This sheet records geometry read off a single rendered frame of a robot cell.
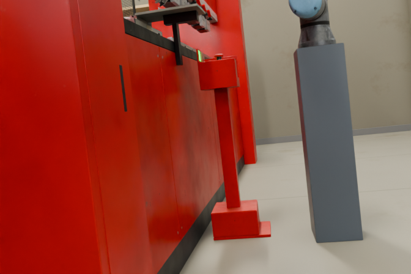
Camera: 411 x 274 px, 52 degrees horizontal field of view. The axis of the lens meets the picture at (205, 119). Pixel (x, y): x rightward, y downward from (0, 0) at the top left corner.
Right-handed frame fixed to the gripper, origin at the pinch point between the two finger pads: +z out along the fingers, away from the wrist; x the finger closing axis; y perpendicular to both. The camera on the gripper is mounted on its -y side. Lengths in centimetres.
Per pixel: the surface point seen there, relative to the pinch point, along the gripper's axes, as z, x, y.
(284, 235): 54, -6, -99
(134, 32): 13, 51, -17
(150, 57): 17.8, 37.0, -20.7
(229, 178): 48, -10, -66
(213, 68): 10.7, -3.4, -34.0
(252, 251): 61, 13, -90
